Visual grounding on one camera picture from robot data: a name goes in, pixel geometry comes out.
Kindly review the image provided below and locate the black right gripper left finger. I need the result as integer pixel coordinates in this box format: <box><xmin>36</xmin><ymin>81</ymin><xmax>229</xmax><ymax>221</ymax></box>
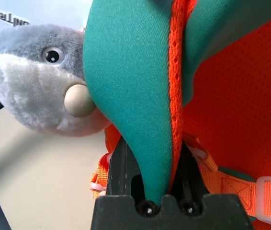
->
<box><xmin>106</xmin><ymin>138</ymin><xmax>146</xmax><ymax>200</ymax></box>

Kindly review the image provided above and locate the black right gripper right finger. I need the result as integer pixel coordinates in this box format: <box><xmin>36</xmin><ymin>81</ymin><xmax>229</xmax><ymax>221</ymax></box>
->
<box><xmin>170</xmin><ymin>141</ymin><xmax>211</xmax><ymax>200</ymax></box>

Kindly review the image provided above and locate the teal and orange backpack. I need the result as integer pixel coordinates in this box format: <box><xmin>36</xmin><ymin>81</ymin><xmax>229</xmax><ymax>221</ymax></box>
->
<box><xmin>81</xmin><ymin>0</ymin><xmax>271</xmax><ymax>225</ymax></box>

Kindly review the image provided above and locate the white Unitree pencil case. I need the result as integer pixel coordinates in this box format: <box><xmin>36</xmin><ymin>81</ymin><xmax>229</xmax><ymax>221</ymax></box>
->
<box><xmin>0</xmin><ymin>0</ymin><xmax>94</xmax><ymax>48</ymax></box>

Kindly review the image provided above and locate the grey plush shark keychain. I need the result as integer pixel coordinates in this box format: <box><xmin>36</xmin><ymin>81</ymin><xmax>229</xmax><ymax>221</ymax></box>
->
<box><xmin>0</xmin><ymin>23</ymin><xmax>117</xmax><ymax>138</ymax></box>

